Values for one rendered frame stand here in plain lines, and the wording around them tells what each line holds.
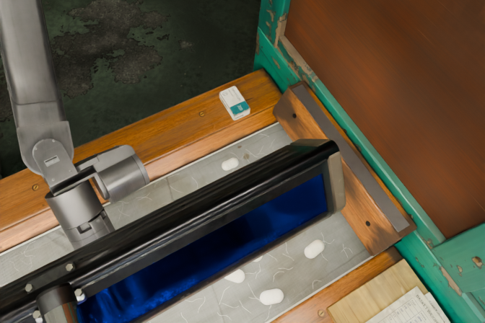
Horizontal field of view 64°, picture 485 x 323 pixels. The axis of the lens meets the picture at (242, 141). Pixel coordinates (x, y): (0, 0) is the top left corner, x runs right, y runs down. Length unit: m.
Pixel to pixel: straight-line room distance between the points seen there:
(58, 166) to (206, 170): 0.29
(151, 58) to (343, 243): 1.37
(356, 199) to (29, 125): 0.46
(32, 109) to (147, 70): 1.31
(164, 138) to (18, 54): 0.29
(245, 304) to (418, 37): 0.45
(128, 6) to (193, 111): 1.40
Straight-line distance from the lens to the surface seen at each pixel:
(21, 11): 0.56
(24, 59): 0.55
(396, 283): 0.68
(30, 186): 0.76
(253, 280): 0.67
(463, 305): 0.66
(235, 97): 0.74
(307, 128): 0.66
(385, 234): 0.62
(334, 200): 0.36
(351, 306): 0.65
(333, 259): 0.69
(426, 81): 0.50
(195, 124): 0.74
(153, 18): 2.03
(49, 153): 0.52
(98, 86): 1.81
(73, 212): 0.54
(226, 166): 0.70
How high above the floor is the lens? 1.40
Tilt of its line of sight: 62 degrees down
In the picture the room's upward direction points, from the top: 5 degrees clockwise
